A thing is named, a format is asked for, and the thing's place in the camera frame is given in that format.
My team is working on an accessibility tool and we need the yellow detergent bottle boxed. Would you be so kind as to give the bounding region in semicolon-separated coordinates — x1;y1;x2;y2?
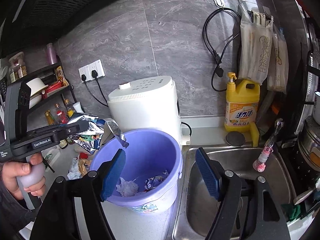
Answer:
224;72;260;132

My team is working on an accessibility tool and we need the yellow sponge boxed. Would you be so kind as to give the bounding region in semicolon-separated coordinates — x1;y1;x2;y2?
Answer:
249;124;261;147

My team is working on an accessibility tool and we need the faucet with pink filter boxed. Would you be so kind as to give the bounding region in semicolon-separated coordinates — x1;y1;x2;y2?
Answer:
252;119;284;173

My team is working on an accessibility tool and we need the stainless steel pot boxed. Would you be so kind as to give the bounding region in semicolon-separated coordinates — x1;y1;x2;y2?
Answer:
297;124;320;172

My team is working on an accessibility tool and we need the white plastic bag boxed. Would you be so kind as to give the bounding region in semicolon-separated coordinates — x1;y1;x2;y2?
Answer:
67;156;83;180

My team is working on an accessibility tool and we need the white wall socket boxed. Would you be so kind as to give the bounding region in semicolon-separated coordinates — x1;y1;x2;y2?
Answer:
79;59;105;82

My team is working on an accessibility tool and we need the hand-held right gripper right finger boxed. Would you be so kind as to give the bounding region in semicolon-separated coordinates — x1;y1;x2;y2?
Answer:
195;147;292;240

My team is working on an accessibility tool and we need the crumpled foil packet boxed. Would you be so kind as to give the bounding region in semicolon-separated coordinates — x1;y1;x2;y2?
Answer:
144;170;170;192

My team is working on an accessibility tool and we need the green label oil bottle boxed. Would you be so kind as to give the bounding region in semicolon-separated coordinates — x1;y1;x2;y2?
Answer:
64;99;75;117

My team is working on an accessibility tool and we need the white enamel mug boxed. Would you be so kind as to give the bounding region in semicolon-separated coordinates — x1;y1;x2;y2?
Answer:
312;91;320;125

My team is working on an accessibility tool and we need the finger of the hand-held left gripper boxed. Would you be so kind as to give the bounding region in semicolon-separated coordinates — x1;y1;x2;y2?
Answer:
59;121;90;141

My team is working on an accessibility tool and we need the blue silver snack bag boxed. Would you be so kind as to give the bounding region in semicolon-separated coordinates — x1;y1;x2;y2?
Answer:
67;112;107;155

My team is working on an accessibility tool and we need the small beige chopstick bag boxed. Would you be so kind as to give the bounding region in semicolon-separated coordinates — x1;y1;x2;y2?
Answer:
267;25;289;94

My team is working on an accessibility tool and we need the person's left hand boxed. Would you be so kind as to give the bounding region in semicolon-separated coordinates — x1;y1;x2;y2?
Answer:
2;152;47;201

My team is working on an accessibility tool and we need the purple plastic bucket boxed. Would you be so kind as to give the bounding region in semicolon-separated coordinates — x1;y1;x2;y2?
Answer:
89;129;183;213

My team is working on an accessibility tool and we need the stainless steel sink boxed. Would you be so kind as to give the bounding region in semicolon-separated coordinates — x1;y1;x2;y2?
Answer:
172;146;300;240

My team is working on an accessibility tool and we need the jar of dried flowers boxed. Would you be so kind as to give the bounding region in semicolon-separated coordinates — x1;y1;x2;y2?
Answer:
9;52;27;83

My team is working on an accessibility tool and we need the black power cable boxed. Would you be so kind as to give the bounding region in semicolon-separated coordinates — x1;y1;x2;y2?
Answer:
202;7;242;92

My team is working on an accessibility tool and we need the large beige chopstick bag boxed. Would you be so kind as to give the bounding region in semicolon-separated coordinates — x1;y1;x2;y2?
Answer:
237;7;274;85

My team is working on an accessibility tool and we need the black range hood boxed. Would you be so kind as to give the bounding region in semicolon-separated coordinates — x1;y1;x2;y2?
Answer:
0;0;143;58

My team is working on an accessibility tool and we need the white electric cooker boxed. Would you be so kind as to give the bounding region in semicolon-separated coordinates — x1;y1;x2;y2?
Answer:
108;76;192;145

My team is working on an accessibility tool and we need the red plastic container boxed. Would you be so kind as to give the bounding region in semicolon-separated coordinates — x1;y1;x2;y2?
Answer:
45;81;63;95

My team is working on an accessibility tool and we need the small white bowl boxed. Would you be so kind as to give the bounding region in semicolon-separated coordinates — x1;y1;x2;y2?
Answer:
29;94;43;108

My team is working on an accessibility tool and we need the black plug with cable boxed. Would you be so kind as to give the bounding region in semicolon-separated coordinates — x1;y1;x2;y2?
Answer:
91;69;109;104
81;73;108;107

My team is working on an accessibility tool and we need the silver foil wrapper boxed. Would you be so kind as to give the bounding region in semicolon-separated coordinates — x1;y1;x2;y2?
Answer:
101;117;129;149

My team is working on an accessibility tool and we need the yellow snack packet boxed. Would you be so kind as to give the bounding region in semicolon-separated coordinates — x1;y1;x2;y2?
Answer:
54;66;68;87

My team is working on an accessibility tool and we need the purple bottle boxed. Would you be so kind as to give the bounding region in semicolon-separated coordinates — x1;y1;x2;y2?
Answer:
46;43;58;65

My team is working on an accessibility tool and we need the crumpled white tissue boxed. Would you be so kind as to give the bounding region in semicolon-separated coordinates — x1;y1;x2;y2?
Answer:
116;177;139;197

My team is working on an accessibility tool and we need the round black sink stopper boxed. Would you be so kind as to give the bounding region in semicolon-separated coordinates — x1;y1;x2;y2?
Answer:
226;131;247;147

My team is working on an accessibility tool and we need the large white bowl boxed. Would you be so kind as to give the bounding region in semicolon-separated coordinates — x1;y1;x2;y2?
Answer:
26;77;49;97

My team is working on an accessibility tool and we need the yellow brown wrapper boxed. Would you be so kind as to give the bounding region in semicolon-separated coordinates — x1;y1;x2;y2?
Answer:
78;155;93;175

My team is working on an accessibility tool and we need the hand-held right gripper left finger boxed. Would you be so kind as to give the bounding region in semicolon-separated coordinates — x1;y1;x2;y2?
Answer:
29;149;127;240

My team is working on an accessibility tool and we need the person's left forearm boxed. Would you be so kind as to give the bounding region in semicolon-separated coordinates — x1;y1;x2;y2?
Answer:
0;180;35;233

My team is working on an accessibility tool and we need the black kitchen rack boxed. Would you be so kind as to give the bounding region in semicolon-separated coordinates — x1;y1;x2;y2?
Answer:
0;62;77;128

